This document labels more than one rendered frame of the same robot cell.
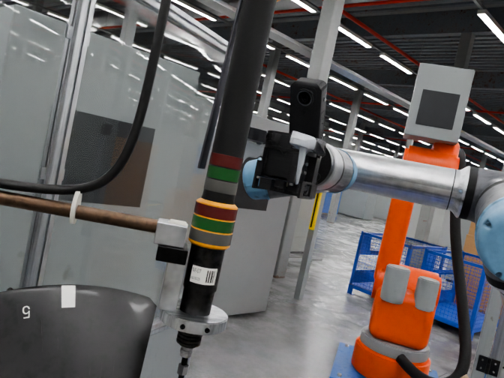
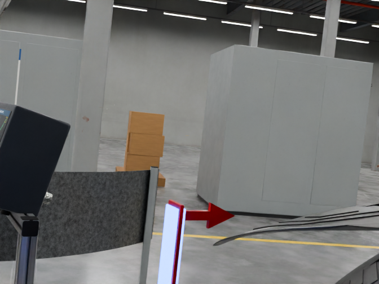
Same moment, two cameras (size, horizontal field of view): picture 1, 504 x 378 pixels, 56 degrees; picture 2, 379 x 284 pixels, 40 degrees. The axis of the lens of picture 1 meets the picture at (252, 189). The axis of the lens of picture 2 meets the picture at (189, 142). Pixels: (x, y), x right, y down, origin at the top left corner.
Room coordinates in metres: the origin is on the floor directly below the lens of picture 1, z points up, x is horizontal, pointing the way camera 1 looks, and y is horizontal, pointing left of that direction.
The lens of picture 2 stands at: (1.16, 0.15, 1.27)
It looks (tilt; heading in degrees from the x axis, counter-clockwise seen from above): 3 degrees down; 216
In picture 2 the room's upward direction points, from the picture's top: 6 degrees clockwise
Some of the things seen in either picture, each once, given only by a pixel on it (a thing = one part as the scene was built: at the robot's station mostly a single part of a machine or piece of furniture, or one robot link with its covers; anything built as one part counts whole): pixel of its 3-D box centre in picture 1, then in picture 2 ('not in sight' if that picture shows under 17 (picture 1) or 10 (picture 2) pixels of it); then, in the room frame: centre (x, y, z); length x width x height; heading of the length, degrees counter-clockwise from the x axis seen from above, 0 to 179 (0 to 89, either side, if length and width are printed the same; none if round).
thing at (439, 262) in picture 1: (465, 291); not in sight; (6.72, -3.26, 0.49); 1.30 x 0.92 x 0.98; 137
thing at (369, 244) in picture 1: (397, 269); not in sight; (7.38, -2.48, 0.49); 1.27 x 0.88 x 0.98; 137
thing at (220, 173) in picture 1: (223, 173); not in sight; (0.49, 0.03, 1.62); 0.03 x 0.03 x 0.01
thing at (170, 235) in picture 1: (192, 274); not in sight; (0.48, 0.04, 1.51); 0.09 x 0.07 x 0.10; 100
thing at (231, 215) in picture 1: (215, 210); not in sight; (0.49, 0.03, 1.58); 0.04 x 0.04 x 0.01
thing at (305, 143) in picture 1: (298, 160); not in sight; (0.57, -0.05, 1.65); 0.09 x 0.03 x 0.06; 175
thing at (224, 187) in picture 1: (220, 186); not in sight; (0.49, 0.03, 1.60); 0.03 x 0.03 x 0.01
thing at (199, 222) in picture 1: (213, 223); not in sight; (0.49, 0.03, 1.57); 0.04 x 0.04 x 0.01
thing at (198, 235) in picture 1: (210, 235); not in sight; (0.49, 0.03, 1.55); 0.04 x 0.04 x 0.01
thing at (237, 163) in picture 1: (226, 160); not in sight; (0.49, 0.03, 1.63); 0.03 x 0.03 x 0.01
